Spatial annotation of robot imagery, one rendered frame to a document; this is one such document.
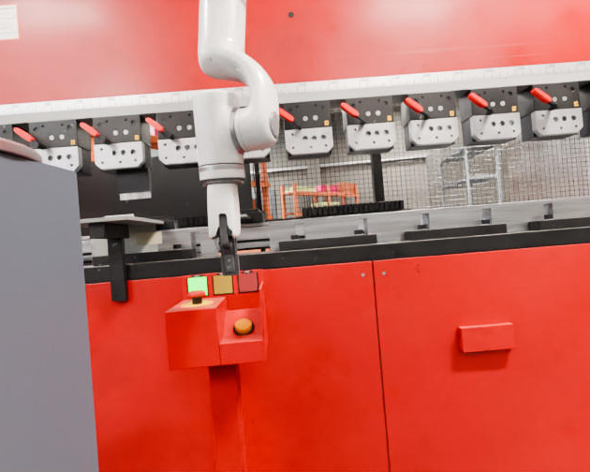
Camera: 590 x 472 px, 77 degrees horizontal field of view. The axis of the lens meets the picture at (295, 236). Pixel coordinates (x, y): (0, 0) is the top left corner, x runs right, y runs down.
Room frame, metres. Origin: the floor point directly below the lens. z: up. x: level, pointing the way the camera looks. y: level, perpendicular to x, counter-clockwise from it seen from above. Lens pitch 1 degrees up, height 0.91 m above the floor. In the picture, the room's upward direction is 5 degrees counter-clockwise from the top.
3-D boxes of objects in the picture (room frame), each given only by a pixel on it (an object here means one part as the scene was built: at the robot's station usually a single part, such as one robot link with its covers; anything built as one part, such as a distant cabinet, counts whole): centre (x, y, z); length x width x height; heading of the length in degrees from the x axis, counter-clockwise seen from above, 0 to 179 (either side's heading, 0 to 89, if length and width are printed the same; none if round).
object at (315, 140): (1.21, -0.07, 1.26); 0.15 x 0.09 x 0.17; 91
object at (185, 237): (1.21, 0.45, 0.92); 0.39 x 0.06 x 0.10; 91
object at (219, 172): (0.70, 0.13, 1.04); 0.09 x 0.08 x 0.03; 3
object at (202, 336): (0.85, 0.18, 0.75); 0.20 x 0.16 x 0.18; 93
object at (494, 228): (1.16, -0.50, 0.89); 0.30 x 0.05 x 0.03; 91
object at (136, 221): (1.06, 0.50, 1.00); 0.26 x 0.18 x 0.01; 1
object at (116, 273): (1.02, 0.50, 0.88); 0.14 x 0.04 x 0.22; 1
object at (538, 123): (1.22, -0.87, 1.26); 0.15 x 0.09 x 0.17; 91
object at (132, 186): (1.21, 0.51, 1.13); 0.10 x 0.02 x 0.10; 91
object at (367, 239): (1.16, -0.10, 0.89); 0.30 x 0.05 x 0.03; 91
